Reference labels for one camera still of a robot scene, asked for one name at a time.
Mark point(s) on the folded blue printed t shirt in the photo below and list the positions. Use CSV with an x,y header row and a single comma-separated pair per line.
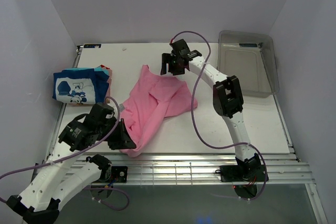
x,y
75,85

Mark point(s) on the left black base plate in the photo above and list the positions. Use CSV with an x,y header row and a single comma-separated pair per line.
x,y
114,174

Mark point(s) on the pink t shirt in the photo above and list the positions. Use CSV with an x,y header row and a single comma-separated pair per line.
x,y
152,99

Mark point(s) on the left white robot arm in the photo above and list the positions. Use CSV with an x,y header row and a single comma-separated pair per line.
x,y
50,190

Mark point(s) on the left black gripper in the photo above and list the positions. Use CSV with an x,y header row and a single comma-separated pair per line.
x,y
124,140

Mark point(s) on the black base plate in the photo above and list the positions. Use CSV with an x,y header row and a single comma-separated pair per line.
x,y
114,174
233,173

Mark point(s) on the clear plastic bin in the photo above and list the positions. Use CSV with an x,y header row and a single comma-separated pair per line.
x,y
251,58

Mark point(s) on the aluminium rail frame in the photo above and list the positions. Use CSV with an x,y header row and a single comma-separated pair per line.
x,y
153,170

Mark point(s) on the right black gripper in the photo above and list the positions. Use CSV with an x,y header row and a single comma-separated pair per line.
x,y
167,59

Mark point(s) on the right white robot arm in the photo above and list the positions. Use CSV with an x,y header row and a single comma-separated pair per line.
x,y
227,102

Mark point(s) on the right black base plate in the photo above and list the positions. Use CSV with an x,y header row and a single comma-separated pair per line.
x,y
233,173

